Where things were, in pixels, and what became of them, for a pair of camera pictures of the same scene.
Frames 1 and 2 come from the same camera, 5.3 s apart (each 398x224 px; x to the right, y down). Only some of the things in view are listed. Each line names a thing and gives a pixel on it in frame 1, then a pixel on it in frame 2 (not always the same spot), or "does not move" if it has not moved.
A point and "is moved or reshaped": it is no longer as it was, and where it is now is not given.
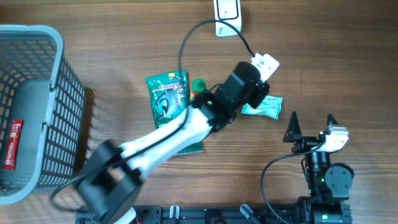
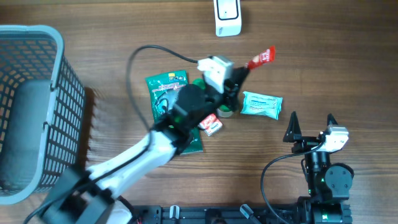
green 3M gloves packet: (169, 94) does not move
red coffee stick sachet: (12, 147) is moved or reshaped
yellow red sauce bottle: (198, 85) does not move
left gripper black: (262, 93) to (231, 86)
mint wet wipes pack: (270, 106) does not move
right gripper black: (293, 134) does not move
